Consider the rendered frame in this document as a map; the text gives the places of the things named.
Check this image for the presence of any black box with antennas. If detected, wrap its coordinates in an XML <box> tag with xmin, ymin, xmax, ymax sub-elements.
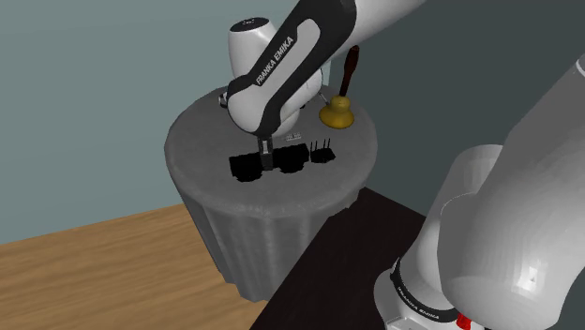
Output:
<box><xmin>309</xmin><ymin>138</ymin><xmax>338</xmax><ymax>166</ymax></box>

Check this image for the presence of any round grey draped table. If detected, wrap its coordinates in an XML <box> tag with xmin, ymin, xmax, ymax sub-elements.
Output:
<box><xmin>163</xmin><ymin>83</ymin><xmax>380</xmax><ymax>303</ymax></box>

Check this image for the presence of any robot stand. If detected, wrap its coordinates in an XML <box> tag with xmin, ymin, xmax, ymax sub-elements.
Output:
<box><xmin>248</xmin><ymin>186</ymin><xmax>428</xmax><ymax>330</ymax></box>

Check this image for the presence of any brass bell with dark handle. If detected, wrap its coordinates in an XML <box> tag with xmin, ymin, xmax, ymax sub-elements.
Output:
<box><xmin>318</xmin><ymin>44</ymin><xmax>361</xmax><ymax>130</ymax></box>

